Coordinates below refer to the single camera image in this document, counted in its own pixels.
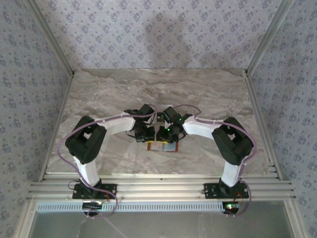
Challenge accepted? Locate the grey metal panel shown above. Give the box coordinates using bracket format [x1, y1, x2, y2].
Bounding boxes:
[29, 212, 294, 238]

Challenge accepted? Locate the black controller board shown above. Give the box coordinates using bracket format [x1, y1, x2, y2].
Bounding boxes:
[222, 202, 242, 214]
[83, 202, 104, 210]

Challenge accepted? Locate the aluminium front rail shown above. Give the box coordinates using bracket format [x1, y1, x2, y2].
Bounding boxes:
[43, 173, 283, 181]
[26, 191, 297, 201]
[28, 181, 295, 191]

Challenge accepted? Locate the grey slotted cable duct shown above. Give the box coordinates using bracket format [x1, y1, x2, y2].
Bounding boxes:
[37, 203, 225, 213]

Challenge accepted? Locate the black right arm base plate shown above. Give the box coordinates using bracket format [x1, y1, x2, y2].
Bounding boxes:
[203, 182, 249, 199]

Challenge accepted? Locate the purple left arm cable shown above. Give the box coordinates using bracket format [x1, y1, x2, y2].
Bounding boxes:
[56, 103, 159, 220]

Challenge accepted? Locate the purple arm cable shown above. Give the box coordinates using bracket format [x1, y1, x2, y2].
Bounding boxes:
[173, 104, 258, 218]
[56, 103, 159, 220]

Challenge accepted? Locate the aluminium side rail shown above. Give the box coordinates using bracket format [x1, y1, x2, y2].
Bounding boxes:
[38, 73, 76, 181]
[244, 70, 283, 180]

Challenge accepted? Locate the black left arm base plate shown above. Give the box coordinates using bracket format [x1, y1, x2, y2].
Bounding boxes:
[72, 182, 117, 200]

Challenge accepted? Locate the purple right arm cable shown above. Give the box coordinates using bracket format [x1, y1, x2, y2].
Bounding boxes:
[173, 104, 258, 218]

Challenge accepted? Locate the aluminium corner post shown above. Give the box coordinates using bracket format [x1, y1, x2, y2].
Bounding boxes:
[244, 0, 297, 75]
[24, 0, 76, 76]

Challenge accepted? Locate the aluminium lower post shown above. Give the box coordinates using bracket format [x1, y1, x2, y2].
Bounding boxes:
[14, 200, 38, 238]
[283, 200, 307, 238]

